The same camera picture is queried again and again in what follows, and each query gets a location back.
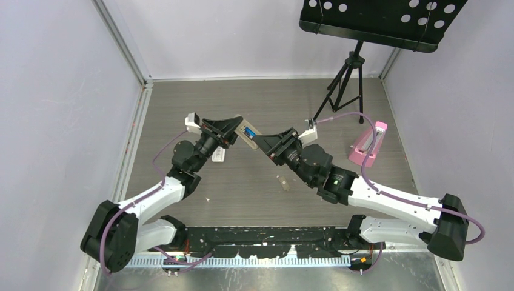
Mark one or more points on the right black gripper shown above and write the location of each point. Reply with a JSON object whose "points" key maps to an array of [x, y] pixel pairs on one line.
{"points": [[277, 145]]}

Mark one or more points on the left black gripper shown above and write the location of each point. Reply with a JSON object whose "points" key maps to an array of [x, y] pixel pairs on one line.
{"points": [[224, 135]]}

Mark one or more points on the white remote with buttons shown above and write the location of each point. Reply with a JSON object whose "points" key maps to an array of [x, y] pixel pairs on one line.
{"points": [[239, 131]]}

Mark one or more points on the white remote face down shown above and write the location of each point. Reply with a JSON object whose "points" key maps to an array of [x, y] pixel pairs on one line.
{"points": [[219, 155]]}

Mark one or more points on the remote battery cover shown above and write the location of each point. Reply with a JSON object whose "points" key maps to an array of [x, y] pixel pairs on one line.
{"points": [[283, 182]]}

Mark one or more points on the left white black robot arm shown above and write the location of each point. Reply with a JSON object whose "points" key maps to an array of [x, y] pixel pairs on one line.
{"points": [[119, 230]]}

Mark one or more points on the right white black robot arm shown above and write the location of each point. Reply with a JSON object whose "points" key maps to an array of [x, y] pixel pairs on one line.
{"points": [[439, 224]]}

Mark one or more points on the pink box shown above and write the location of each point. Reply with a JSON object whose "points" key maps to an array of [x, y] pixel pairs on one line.
{"points": [[362, 145]]}

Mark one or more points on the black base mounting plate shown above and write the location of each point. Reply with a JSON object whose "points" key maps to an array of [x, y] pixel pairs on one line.
{"points": [[268, 242]]}

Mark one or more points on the black music stand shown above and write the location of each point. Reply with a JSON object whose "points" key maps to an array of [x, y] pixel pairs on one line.
{"points": [[418, 26]]}

